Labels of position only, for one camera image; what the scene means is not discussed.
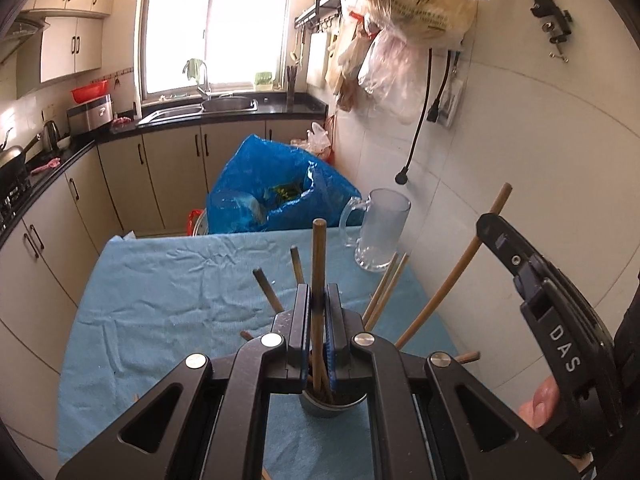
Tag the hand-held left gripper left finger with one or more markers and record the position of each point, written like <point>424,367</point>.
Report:
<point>300,330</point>

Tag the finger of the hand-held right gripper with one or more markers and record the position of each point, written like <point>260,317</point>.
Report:
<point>502,242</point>

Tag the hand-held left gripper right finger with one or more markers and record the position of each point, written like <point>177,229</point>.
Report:
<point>336,330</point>

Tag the bunch of wooden chopsticks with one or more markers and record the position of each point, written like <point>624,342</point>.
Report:
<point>298,266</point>

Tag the long wooden chopstick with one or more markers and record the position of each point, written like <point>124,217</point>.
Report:
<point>318,260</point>
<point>450,280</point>

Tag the black utensil holder cup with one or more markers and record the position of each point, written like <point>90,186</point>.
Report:
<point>345,406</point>

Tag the dark utensils in holder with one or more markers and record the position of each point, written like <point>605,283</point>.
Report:
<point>291,82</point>

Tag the person's right hand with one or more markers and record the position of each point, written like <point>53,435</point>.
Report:
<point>542,402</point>

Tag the clear glass mug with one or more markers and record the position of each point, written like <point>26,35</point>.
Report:
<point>380,225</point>

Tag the blue tablecloth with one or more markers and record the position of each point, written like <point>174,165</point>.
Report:
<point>175,300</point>

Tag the red round item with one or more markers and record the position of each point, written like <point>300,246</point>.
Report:
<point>195,221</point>

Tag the blue plastic bag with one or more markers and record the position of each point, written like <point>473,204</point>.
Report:
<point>250,175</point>

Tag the crumpled clear plastic bag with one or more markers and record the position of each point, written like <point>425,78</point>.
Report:
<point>317,140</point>

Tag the beige lower kitchen cabinets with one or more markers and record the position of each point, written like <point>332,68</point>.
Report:
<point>165,170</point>

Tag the beige kitchen cabinets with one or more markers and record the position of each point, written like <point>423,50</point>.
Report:
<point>165,170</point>
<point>70,20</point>

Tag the black kitchen countertop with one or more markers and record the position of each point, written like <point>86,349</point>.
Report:
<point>280,107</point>

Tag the white plastic bag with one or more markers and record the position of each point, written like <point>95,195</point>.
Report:
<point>352,52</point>

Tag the steel kitchen sink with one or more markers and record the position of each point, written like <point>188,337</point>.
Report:
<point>200,109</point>

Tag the green windowsill item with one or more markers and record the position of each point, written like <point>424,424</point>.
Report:
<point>262,79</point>

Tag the plastic bag with yellow contents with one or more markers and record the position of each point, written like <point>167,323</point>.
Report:
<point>415,0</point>

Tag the white cutting board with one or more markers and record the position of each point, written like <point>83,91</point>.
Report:
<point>316,60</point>

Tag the pink cloth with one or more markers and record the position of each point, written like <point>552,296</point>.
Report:
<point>120,121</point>
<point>45,166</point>

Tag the green cloth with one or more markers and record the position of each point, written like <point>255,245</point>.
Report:
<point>192,67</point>

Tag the silver countertop appliance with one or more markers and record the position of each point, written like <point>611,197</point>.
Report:
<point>90,116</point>

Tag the kitchen window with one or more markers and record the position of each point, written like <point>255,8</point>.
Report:
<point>215,30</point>

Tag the gas stove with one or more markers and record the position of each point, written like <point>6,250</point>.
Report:
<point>10,202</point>

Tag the metal kettle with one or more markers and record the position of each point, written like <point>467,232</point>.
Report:
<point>50,135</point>

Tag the red plastic basin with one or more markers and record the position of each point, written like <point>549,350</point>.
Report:
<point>90,91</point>

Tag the black wok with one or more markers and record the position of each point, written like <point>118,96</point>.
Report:
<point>10,160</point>

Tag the beige upper kitchen cabinets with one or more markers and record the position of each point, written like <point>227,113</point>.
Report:
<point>70,20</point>

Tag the range hood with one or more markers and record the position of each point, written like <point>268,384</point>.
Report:
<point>25,27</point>

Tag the white wall power strip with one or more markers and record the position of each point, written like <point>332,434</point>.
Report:
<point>454,100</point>

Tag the metal wall rack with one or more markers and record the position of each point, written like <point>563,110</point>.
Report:
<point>320,10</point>

